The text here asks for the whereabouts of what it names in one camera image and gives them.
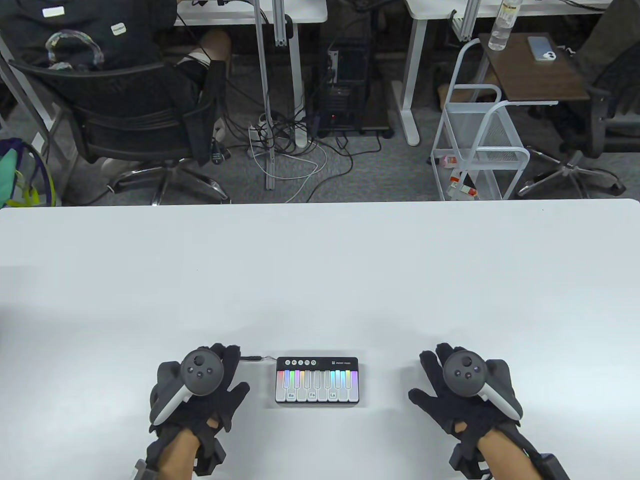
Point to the short aluminium profile piece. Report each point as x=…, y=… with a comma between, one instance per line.
x=466, y=20
x=281, y=25

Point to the red and white packet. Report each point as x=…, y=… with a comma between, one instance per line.
x=467, y=190

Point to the light blue smartphone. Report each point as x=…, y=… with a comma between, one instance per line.
x=537, y=46

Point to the black wrist sensor box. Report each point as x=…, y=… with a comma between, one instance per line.
x=140, y=472
x=555, y=467

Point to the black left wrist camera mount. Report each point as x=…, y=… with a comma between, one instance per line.
x=210, y=457

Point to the white power strip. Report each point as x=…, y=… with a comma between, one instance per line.
x=255, y=135

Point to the green and purple bag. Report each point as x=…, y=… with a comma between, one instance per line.
x=10, y=170

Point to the black chair with chrome base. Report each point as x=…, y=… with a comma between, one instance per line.
x=570, y=170

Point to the person's left forearm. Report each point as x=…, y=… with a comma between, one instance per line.
x=175, y=455

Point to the person's right forearm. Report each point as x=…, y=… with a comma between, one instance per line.
x=510, y=456

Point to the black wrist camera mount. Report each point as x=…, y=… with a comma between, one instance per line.
x=462, y=458
x=210, y=457

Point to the black computer tower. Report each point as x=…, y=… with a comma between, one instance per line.
x=345, y=100

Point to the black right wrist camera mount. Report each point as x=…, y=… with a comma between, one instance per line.
x=462, y=458

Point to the long aluminium profile post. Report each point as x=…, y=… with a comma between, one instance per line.
x=263, y=75

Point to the black toy piano white keys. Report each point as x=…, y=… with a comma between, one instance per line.
x=317, y=387

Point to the black right wrist sensor box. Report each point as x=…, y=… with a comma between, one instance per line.
x=555, y=467

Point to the grey hand controller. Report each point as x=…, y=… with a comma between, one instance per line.
x=465, y=372
x=202, y=372

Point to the brown wooden side table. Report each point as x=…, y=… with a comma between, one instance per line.
x=525, y=75

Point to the white metal trolley cart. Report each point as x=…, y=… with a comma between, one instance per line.
x=492, y=156

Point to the black mesh office chair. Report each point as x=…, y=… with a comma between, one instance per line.
x=135, y=110

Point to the black left wrist sensor box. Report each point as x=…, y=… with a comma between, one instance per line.
x=140, y=472

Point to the person's left hand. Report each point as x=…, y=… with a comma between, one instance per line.
x=220, y=405

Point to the pink small packet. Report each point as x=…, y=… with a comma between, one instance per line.
x=450, y=161

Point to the white office desk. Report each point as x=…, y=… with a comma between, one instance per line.
x=300, y=12
x=425, y=7

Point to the person's right hand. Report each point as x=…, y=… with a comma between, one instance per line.
x=440, y=382

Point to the clear plastic water bottle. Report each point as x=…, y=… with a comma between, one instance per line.
x=500, y=30

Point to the clear iridescent headphones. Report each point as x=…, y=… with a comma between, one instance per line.
x=70, y=32

